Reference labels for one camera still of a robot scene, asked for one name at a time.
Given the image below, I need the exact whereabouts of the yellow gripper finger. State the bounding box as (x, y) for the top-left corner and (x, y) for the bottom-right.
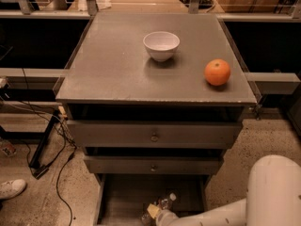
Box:
(147, 203), (161, 219)

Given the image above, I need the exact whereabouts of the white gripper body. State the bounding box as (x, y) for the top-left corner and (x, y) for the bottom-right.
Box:
(155, 209), (179, 226)

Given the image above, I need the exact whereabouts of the clear plastic water bottle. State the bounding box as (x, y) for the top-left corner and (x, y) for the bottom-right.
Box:
(141, 193), (177, 226)

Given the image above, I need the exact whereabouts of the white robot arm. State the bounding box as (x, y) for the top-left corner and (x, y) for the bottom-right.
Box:
(147, 155), (301, 226)

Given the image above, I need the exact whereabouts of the open bottom drawer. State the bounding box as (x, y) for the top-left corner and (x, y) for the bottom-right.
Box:
(96, 174), (207, 226)

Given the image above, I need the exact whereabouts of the middle grey drawer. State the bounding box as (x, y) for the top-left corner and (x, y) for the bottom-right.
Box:
(84, 156), (221, 175)

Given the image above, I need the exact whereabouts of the grey drawer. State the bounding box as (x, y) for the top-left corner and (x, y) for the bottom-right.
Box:
(68, 121), (242, 149)
(84, 156), (221, 175)

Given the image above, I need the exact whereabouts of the top grey drawer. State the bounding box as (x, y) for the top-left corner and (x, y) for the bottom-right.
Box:
(68, 121), (242, 149)

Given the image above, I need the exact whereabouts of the grey drawer cabinet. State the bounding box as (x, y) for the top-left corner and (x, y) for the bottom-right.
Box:
(52, 12), (262, 226)

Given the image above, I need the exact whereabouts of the black metal stand leg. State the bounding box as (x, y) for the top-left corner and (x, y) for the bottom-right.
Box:
(29, 110), (59, 180)

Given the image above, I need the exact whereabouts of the white sneaker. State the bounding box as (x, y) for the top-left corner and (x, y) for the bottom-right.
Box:
(0, 179), (26, 201)

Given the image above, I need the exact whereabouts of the orange fruit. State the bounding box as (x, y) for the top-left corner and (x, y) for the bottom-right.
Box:
(204, 59), (230, 86)

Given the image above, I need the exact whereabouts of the white ceramic bowl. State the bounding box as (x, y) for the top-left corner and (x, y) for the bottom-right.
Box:
(143, 31), (180, 62)

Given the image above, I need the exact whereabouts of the white cloth on shelf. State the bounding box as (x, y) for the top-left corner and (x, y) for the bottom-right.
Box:
(75, 0), (112, 11)

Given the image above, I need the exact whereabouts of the black floor cable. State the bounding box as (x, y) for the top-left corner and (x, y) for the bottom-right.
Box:
(18, 68), (78, 226)

